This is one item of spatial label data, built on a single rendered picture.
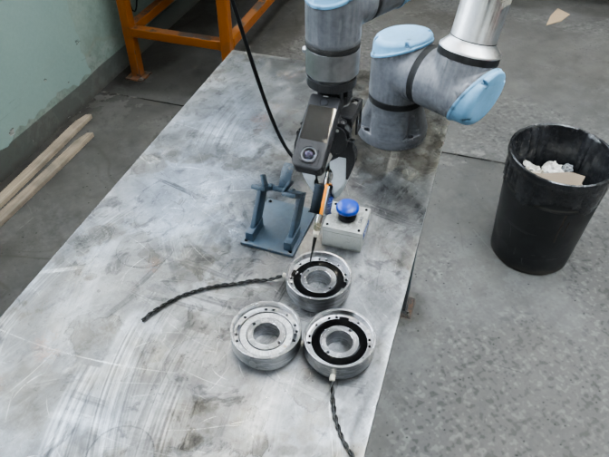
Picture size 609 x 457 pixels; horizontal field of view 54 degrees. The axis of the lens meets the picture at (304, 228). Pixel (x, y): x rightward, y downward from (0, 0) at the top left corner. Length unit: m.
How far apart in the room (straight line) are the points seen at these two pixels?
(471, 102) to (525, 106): 2.00
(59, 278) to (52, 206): 1.48
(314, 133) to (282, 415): 0.39
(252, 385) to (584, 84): 2.81
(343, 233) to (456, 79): 0.35
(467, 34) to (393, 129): 0.25
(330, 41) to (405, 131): 0.51
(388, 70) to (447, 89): 0.13
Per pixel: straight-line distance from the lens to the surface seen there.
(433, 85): 1.16
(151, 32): 3.10
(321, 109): 0.86
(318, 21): 0.80
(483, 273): 2.19
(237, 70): 1.58
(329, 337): 0.91
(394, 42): 1.20
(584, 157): 2.22
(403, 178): 1.22
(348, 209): 1.02
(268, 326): 0.92
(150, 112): 2.99
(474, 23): 1.13
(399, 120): 1.26
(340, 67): 0.82
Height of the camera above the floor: 1.55
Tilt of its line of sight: 43 degrees down
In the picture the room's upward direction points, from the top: straight up
